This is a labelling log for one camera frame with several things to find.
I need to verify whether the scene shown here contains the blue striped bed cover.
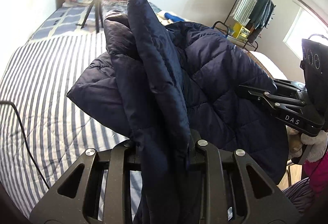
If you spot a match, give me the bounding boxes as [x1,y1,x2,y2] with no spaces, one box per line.
[0,31,144,221]

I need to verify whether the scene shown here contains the black metal shelf rack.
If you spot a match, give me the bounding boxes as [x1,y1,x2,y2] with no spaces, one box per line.
[211,20,259,51]

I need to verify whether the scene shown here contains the black tripod light stand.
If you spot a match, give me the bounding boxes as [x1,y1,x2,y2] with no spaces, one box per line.
[77,0,105,34]

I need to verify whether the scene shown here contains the right hand in knitted glove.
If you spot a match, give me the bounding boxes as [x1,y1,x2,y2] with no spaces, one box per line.
[286,126,327,163]

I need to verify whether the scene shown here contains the black cable at left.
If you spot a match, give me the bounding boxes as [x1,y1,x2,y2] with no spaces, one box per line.
[0,100,51,190]

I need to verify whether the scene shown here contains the pink sleeve forearm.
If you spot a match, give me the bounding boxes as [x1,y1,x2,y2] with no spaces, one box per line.
[303,153,328,196]

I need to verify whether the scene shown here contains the dark clothes hanging on rack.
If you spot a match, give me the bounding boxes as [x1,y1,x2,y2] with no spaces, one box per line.
[248,0,275,29]

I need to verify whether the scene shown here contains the window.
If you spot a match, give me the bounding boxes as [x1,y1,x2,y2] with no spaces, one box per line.
[283,7,327,60]

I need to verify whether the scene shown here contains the yellow box on shelf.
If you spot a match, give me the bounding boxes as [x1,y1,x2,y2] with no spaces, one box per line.
[232,22,250,41]

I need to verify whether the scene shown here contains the navy puffer jacket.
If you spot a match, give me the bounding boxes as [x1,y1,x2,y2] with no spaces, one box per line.
[67,0,288,223]

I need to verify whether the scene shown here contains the blue and white fleece garment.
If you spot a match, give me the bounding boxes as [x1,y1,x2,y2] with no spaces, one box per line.
[164,12,185,23]

